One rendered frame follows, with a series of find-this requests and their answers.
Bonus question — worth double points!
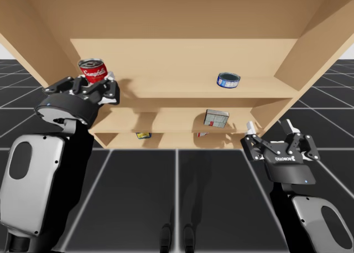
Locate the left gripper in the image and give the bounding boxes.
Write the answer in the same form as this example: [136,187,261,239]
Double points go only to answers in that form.
[34,71,121,127]

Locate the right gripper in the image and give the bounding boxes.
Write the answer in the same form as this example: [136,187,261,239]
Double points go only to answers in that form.
[240,118,321,186]

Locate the red and white can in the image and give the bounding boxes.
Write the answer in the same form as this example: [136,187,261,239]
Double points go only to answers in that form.
[77,58,108,85]

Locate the blue flat can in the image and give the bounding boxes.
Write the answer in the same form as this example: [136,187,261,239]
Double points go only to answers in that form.
[216,71,241,90]

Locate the red and white carton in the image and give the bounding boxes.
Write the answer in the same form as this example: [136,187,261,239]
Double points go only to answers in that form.
[203,109,230,129]

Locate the pale wooden shelf unit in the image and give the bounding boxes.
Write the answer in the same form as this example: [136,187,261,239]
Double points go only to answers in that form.
[0,0,354,150]

